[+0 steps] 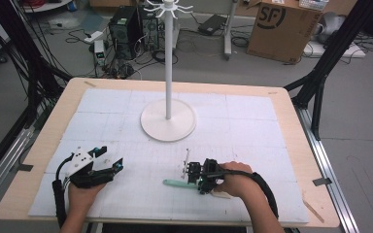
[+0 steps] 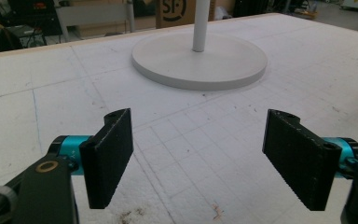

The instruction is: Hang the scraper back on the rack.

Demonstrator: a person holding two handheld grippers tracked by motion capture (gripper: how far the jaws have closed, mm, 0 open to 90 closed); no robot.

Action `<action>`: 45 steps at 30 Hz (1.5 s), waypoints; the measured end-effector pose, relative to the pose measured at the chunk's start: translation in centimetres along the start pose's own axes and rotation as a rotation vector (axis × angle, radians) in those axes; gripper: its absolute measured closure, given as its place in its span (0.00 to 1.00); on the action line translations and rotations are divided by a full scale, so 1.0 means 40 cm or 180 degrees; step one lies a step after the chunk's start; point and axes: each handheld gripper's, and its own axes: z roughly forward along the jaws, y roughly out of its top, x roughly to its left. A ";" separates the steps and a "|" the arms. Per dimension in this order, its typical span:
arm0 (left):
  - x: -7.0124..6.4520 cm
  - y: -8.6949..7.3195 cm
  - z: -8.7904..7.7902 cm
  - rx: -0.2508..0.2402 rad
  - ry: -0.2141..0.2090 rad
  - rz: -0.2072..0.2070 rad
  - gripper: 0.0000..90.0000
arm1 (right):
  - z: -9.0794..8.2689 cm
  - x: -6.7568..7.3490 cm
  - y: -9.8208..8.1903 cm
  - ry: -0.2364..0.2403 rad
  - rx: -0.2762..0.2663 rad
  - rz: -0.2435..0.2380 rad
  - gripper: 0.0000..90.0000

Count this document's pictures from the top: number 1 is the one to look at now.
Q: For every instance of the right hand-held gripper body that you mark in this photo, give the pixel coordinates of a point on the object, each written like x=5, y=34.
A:
x=196, y=170

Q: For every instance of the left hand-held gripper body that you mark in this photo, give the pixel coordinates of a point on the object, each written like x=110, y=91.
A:
x=84, y=176

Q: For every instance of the person's left hand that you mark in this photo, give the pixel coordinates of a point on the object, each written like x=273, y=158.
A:
x=82, y=195

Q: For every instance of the person's right hand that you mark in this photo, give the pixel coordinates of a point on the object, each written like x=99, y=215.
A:
x=236, y=184

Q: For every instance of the white hook stand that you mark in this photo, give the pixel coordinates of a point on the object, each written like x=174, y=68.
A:
x=168, y=123

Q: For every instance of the white foam mat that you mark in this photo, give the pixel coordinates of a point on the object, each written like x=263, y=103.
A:
x=239, y=129

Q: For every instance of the black tape piece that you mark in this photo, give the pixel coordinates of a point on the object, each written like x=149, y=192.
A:
x=25, y=167
x=322, y=181

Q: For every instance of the white device with green display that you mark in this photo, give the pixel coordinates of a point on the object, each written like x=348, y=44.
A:
x=99, y=51

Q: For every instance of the white power strip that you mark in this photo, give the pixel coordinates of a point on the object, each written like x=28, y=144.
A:
x=94, y=36

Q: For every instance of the black computer tower green label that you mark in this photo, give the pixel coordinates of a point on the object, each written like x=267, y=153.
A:
x=123, y=35

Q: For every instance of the flat black device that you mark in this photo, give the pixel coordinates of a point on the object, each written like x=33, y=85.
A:
x=212, y=24

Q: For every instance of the cardboard box with round logo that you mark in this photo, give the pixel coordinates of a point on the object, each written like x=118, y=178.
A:
x=281, y=32

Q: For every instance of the pale grey bag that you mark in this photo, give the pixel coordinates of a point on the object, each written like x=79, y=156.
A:
x=330, y=26

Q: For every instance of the aluminium rail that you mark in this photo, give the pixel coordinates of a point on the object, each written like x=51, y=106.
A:
x=3, y=168
x=330, y=174

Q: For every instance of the black metal frame post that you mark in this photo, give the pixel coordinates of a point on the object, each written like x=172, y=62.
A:
x=29, y=64
x=323, y=64

